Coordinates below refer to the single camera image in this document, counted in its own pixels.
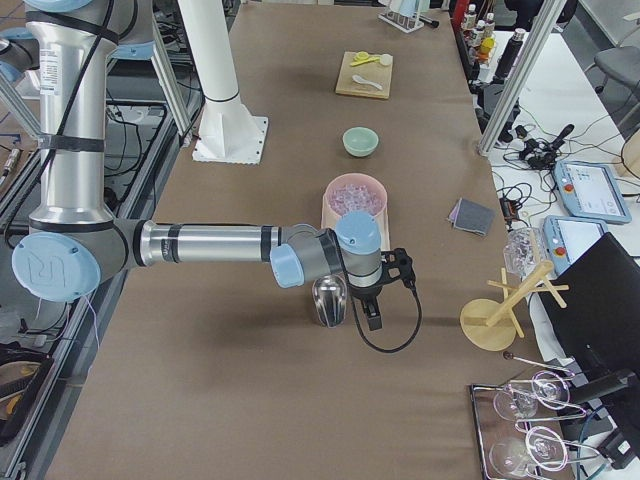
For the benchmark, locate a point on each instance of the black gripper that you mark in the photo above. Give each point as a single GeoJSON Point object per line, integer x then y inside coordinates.
{"type": "Point", "coordinates": [366, 293]}

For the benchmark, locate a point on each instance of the white ceramic spoon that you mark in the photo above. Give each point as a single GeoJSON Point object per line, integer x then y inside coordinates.
{"type": "Point", "coordinates": [358, 79]}

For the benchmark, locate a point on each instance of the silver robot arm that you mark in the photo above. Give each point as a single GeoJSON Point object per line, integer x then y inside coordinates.
{"type": "Point", "coordinates": [75, 242]}

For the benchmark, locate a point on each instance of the metal ice scoop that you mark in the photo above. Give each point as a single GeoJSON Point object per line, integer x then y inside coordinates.
{"type": "Point", "coordinates": [330, 297]}

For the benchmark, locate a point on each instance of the pink bowl of ice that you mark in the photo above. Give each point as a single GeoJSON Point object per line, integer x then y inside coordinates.
{"type": "Point", "coordinates": [356, 192]}

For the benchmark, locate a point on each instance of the mint green bowl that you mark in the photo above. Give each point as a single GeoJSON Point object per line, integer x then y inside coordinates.
{"type": "Point", "coordinates": [360, 141]}

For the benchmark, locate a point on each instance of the white round measuring spoon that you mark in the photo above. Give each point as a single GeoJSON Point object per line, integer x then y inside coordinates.
{"type": "Point", "coordinates": [385, 60]}

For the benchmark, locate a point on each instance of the yellow measuring spoon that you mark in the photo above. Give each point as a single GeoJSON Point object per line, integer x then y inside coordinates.
{"type": "Point", "coordinates": [363, 57]}

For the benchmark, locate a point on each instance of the beige plastic tray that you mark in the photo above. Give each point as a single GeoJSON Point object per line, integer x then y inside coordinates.
{"type": "Point", "coordinates": [330, 218]}

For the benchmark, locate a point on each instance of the wooden cup tree stand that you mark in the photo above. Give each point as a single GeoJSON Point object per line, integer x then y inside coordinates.
{"type": "Point", "coordinates": [493, 326]}

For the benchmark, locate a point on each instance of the clear plastic cup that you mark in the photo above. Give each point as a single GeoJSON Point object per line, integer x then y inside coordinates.
{"type": "Point", "coordinates": [524, 251]}

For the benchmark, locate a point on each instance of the metal glass rack tray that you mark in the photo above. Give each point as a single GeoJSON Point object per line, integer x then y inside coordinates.
{"type": "Point", "coordinates": [491, 428]}

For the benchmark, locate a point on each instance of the upper wine glass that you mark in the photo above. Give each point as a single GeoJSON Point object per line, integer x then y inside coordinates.
{"type": "Point", "coordinates": [520, 399]}

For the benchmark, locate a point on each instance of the wine glass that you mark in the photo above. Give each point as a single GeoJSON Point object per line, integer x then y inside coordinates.
{"type": "Point", "coordinates": [520, 399]}
{"type": "Point", "coordinates": [540, 452]}

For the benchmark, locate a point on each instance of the lower teach pendant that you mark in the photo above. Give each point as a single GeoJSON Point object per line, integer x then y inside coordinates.
{"type": "Point", "coordinates": [568, 238]}

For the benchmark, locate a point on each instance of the teach pendant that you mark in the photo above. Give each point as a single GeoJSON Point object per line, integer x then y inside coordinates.
{"type": "Point", "coordinates": [590, 190]}
{"type": "Point", "coordinates": [568, 238]}

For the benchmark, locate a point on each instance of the lower wine glass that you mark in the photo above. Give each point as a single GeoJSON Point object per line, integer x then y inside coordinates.
{"type": "Point", "coordinates": [540, 452]}

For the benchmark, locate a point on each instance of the black monitor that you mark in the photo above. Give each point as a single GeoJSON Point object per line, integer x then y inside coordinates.
{"type": "Point", "coordinates": [599, 327]}

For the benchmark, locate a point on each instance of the wooden cutting board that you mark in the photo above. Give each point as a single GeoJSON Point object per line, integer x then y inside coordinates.
{"type": "Point", "coordinates": [372, 71]}

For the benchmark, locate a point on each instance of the upper teach pendant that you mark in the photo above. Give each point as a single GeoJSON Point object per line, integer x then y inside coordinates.
{"type": "Point", "coordinates": [590, 190]}

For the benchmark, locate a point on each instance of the black water bottle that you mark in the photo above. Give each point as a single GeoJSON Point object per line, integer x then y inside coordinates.
{"type": "Point", "coordinates": [510, 54]}

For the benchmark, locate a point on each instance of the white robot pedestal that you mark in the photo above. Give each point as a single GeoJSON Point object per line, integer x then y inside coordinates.
{"type": "Point", "coordinates": [228, 132]}

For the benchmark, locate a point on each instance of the white wire rack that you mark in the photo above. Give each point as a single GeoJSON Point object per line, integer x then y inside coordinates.
{"type": "Point", "coordinates": [407, 15]}

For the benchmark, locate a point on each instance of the aluminium frame post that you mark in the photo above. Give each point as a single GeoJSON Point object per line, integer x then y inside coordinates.
{"type": "Point", "coordinates": [533, 45]}

